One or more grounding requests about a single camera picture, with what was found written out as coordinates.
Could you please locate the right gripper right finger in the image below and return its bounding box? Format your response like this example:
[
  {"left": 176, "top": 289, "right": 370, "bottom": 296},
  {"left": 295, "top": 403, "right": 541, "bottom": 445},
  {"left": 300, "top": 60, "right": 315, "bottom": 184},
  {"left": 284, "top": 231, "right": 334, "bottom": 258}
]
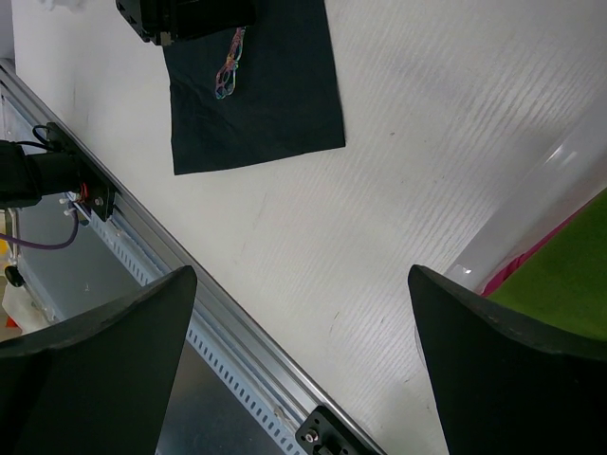
[{"left": 408, "top": 265, "right": 606, "bottom": 454}]

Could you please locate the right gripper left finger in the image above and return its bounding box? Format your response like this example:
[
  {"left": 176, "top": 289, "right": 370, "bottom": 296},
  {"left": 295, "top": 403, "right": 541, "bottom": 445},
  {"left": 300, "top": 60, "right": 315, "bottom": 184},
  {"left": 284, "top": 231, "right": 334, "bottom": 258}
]
[{"left": 1, "top": 266, "right": 197, "bottom": 454}]

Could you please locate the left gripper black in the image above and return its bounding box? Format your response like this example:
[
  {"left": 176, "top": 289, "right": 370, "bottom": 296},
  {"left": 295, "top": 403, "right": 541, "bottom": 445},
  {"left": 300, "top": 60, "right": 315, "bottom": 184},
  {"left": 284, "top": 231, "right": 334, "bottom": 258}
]
[{"left": 115, "top": 0, "right": 256, "bottom": 46}]

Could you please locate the iridescent rainbow fork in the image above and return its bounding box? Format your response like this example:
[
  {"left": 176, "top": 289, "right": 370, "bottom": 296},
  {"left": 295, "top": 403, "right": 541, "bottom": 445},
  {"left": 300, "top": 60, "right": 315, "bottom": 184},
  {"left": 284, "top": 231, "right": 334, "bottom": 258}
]
[{"left": 214, "top": 27, "right": 247, "bottom": 100}]

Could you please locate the dark navy paper napkin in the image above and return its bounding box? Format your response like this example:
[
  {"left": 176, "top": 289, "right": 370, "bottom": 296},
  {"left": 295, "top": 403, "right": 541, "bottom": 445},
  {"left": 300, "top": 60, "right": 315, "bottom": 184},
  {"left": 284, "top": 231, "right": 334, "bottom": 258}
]
[{"left": 163, "top": 1, "right": 346, "bottom": 175}]

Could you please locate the large white storage bin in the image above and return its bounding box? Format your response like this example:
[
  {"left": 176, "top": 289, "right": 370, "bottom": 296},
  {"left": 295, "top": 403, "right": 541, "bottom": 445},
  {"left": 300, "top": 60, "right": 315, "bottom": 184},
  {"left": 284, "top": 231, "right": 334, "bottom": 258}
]
[{"left": 444, "top": 110, "right": 606, "bottom": 291}]

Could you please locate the aluminium mounting rail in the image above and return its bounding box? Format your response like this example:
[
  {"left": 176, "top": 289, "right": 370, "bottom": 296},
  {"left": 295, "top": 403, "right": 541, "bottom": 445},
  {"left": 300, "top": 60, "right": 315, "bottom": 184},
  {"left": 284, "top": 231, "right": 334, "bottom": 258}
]
[{"left": 0, "top": 59, "right": 385, "bottom": 455}]

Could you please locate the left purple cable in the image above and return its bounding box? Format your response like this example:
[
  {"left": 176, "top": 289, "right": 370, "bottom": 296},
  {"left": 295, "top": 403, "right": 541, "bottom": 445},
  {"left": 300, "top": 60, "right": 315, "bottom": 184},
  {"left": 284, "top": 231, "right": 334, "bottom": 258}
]
[{"left": 0, "top": 212, "right": 81, "bottom": 250}]

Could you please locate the white slotted cable duct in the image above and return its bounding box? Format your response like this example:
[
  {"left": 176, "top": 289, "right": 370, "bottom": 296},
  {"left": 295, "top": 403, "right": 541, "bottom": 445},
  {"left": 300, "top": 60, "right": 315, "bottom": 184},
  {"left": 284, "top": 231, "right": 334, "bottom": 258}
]
[{"left": 91, "top": 215, "right": 303, "bottom": 454}]

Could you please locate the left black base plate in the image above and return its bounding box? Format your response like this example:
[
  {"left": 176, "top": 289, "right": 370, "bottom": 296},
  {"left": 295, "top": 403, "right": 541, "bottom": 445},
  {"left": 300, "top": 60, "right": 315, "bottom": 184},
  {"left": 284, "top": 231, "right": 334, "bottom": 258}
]
[{"left": 32, "top": 122, "right": 118, "bottom": 221}]

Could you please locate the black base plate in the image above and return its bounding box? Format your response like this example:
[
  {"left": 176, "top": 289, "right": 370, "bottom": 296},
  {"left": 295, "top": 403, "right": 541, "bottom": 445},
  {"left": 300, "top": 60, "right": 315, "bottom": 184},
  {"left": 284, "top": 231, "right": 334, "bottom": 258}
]
[
  {"left": 295, "top": 406, "right": 373, "bottom": 455},
  {"left": 32, "top": 122, "right": 118, "bottom": 221}
]

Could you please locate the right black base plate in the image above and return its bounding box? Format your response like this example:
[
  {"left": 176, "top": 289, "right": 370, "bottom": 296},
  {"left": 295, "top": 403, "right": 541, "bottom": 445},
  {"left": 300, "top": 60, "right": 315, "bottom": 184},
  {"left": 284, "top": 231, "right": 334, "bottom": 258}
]
[{"left": 295, "top": 406, "right": 373, "bottom": 455}]

